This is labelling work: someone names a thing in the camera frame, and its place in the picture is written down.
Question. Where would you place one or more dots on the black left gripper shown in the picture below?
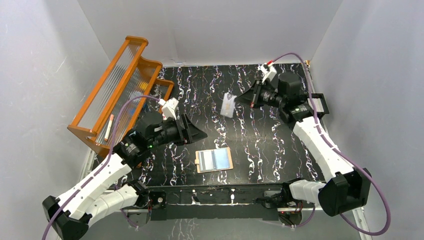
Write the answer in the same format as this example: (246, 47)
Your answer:
(180, 129)

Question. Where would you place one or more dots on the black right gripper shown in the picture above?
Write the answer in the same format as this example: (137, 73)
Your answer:
(250, 97)

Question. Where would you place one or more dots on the beige leather card holder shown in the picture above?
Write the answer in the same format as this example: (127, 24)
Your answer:
(222, 158)

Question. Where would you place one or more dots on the silver card with black stripe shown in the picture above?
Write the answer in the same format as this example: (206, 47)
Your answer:
(206, 161)

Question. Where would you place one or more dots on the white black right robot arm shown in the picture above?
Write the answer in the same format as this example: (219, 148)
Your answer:
(345, 187)

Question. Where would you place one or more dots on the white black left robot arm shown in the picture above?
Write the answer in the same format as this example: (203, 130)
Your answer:
(73, 212)

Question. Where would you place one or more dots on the black card storage box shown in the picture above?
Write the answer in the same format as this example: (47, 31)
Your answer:
(319, 104)

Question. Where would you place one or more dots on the blue grey eraser block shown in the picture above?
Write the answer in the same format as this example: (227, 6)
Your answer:
(133, 108)

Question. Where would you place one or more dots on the yellow item on shelf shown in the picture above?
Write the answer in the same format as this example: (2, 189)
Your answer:
(143, 86)

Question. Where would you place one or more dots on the orange wooden shelf rack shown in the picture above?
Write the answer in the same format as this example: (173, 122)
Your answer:
(114, 93)

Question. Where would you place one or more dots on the white marker pen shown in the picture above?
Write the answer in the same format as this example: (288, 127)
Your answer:
(108, 127)

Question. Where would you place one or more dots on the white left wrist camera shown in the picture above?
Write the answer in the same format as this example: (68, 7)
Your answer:
(168, 108)

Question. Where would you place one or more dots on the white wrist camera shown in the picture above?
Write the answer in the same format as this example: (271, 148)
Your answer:
(168, 108)
(269, 71)

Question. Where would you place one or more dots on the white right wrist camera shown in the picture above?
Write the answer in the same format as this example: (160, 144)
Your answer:
(269, 71)

